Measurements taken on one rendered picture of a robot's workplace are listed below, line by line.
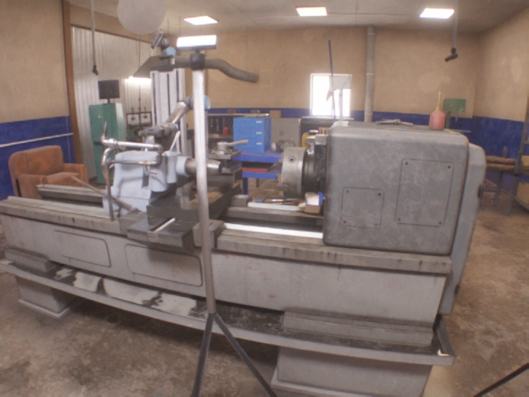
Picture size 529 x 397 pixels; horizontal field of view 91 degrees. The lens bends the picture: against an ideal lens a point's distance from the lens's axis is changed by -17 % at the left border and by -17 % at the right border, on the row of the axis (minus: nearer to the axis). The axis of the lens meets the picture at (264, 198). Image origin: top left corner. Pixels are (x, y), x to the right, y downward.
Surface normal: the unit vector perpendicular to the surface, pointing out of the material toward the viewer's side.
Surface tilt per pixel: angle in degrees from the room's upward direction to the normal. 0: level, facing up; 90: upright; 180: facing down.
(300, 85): 90
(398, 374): 90
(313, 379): 90
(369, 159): 90
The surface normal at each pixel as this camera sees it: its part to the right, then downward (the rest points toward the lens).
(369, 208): -0.26, 0.29
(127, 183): -0.24, -0.13
